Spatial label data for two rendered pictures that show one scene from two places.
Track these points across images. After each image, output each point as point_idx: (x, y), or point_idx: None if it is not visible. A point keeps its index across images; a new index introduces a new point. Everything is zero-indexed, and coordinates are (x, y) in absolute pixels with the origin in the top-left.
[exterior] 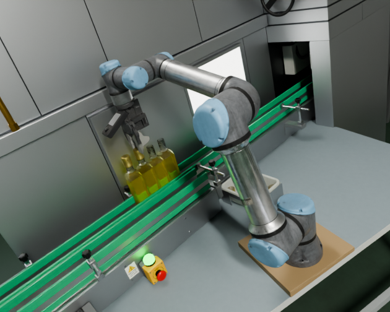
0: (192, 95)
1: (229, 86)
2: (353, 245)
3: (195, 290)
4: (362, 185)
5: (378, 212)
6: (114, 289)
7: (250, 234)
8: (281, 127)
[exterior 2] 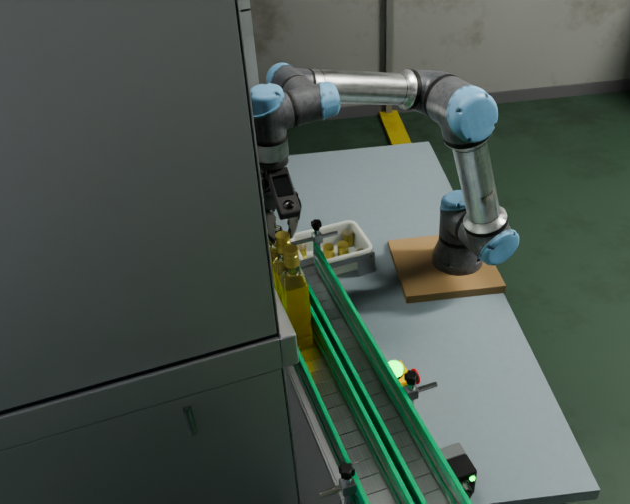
0: None
1: (431, 77)
2: None
3: (448, 360)
4: (394, 191)
5: (440, 202)
6: None
7: (402, 283)
8: None
